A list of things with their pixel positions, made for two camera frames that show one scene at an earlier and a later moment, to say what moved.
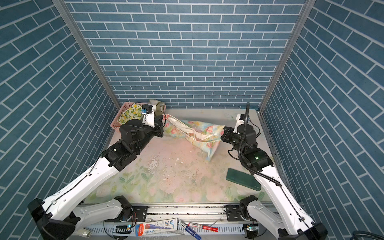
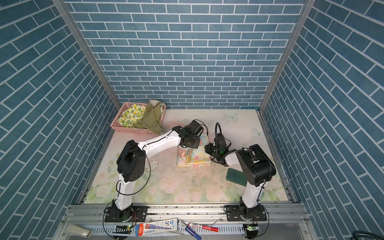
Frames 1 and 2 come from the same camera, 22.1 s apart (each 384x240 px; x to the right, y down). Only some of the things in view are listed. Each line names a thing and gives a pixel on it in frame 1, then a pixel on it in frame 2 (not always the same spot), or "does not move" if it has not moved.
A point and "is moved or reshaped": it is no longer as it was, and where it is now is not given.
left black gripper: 157,128 -> 196,145
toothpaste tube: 156,227 does not move
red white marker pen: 212,229 does not move
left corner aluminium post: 89,47 does not move
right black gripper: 228,133 -> 208,148
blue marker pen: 186,227 does not move
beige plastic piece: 84,232 does not move
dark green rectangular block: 243,178 does not move
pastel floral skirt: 204,137 is moved or reshaped
